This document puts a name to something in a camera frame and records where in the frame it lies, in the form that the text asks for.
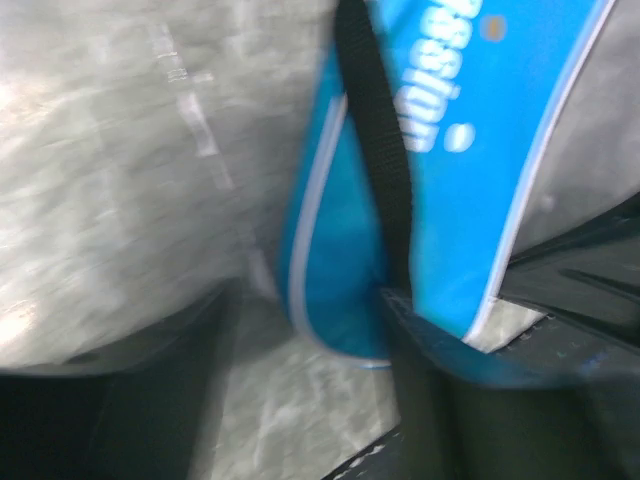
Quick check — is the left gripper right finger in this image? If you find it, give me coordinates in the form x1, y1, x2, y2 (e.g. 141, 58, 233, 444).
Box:
379, 288, 639, 479

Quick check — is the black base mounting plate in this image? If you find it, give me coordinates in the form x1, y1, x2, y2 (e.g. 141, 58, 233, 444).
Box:
319, 199, 640, 480

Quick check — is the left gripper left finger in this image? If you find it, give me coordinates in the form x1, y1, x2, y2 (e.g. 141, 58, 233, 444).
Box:
1, 284, 239, 479

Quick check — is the blue racket cover bag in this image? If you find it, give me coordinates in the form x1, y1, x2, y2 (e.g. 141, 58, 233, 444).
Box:
280, 1, 612, 368

